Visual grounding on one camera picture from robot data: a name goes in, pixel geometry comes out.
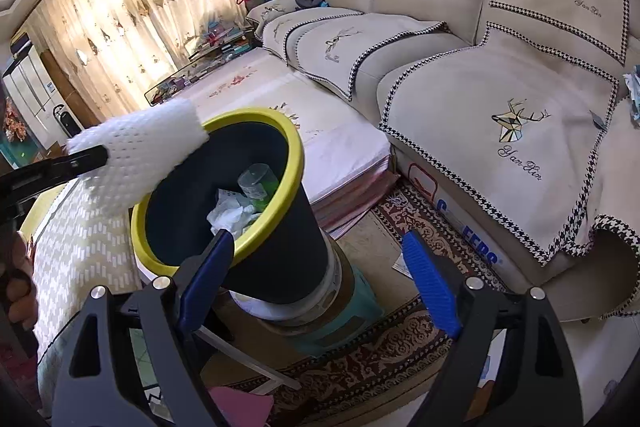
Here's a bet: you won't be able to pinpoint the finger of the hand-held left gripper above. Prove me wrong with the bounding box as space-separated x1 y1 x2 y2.
10 146 108 195

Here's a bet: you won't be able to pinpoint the stack of books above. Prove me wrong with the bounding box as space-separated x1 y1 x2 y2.
190 24 258 62

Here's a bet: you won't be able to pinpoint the blue white cloth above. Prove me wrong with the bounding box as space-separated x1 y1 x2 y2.
622 64 640 128

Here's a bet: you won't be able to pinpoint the black tower fan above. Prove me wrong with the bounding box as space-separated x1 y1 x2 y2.
52 104 83 138

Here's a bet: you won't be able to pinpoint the white metal table frame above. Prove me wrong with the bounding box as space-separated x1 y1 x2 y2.
200 327 303 390

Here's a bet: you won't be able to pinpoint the white printed carton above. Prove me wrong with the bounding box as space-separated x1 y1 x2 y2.
407 164 506 278

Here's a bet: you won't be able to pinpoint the yellow-rimmed dark blue trash bin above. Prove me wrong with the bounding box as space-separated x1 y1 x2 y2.
131 108 333 320

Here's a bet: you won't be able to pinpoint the long curved mirror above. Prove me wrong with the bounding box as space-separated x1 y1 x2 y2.
144 57 216 105

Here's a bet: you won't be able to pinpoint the beige patterned curtain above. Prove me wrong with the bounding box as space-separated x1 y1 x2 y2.
25 0 281 128

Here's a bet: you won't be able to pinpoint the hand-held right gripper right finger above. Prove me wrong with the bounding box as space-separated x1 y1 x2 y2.
401 231 586 427

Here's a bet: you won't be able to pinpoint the clear green plastic container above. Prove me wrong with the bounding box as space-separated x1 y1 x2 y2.
237 163 281 212

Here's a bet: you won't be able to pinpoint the person's left hand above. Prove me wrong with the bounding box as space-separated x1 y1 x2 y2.
7 232 37 323

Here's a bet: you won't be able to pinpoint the small paper scrap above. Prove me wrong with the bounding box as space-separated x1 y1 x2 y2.
392 254 416 280

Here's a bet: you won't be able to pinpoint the white round container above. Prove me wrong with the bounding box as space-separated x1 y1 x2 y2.
230 237 353 323

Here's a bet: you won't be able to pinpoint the pink paper sheet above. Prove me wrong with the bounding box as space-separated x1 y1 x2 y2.
207 384 276 427

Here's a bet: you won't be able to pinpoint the crumpled white paper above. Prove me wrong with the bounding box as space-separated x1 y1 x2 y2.
207 189 271 240

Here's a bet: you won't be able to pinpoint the deer-print sofa covers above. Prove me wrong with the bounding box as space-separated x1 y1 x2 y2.
247 0 640 268

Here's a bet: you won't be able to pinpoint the artificial flower bunch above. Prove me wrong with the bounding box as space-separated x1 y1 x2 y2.
0 99 28 142

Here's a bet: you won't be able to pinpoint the red patterned rug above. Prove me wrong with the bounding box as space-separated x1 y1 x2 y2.
200 179 511 427

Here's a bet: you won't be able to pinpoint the brown wooden panel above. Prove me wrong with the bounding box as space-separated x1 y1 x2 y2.
40 49 91 128

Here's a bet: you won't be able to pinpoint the white foam net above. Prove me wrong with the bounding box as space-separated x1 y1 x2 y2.
66 99 211 220

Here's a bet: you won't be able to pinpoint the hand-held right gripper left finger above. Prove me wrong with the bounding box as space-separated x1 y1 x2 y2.
47 229 236 427

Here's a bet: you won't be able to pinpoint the white floral mat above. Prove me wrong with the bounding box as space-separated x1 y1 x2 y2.
145 49 401 240

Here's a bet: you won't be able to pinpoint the teal plastic stool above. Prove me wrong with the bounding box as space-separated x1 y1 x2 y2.
260 252 386 358

